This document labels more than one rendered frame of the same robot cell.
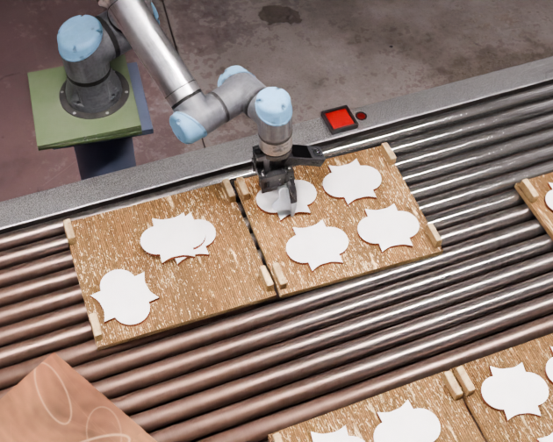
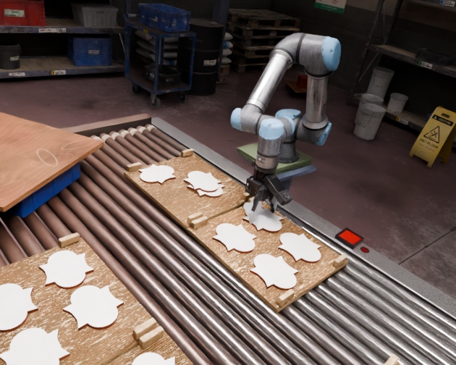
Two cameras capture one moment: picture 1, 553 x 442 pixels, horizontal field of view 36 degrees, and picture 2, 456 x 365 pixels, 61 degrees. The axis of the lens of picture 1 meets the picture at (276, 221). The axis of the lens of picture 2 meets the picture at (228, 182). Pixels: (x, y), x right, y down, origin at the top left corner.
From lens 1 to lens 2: 146 cm
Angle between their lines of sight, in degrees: 52
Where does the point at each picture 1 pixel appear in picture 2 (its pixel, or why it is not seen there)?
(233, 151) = not seen: hidden behind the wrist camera
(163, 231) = (204, 177)
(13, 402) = (72, 135)
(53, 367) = (93, 142)
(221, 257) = (202, 201)
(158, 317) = (150, 186)
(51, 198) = (207, 151)
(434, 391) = (137, 321)
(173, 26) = (415, 256)
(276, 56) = not seen: hidden behind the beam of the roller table
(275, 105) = (267, 122)
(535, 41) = not seen: outside the picture
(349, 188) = (292, 245)
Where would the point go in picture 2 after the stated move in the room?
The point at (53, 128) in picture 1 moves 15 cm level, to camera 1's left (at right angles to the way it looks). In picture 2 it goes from (250, 149) to (240, 136)
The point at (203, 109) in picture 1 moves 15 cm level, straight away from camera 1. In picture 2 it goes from (249, 112) to (284, 111)
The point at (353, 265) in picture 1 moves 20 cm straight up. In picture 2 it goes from (230, 258) to (241, 205)
